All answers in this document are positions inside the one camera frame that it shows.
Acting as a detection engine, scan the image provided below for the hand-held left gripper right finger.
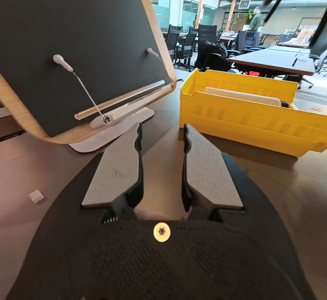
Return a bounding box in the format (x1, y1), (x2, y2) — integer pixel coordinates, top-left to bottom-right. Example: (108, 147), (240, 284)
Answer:
(181, 123), (244, 213)

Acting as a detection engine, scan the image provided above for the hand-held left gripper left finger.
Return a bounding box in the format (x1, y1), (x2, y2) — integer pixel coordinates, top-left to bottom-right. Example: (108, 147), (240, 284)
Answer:
(81, 122), (144, 210)

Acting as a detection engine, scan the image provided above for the yellow plastic bin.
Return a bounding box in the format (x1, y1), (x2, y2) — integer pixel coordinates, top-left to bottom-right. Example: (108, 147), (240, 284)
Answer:
(179, 68), (327, 158)

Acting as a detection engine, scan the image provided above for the white peg handle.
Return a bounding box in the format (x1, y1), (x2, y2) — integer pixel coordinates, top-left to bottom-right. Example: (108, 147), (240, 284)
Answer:
(204, 87), (290, 108)

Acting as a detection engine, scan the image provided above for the small white plastic piece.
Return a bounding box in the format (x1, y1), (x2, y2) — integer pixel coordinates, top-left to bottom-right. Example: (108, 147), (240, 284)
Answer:
(28, 189), (44, 204)

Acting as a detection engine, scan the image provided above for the grey long table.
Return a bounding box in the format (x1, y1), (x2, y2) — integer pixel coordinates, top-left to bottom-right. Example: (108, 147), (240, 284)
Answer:
(227, 45), (317, 76)

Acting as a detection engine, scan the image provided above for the black office chair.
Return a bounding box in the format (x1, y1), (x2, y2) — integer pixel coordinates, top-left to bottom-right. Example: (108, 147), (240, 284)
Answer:
(238, 30), (260, 53)
(165, 24), (183, 63)
(198, 24), (218, 46)
(176, 28), (199, 72)

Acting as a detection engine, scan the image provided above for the black wooden book stand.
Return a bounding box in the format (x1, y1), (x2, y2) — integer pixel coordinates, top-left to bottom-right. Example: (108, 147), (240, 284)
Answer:
(0, 0), (177, 153)

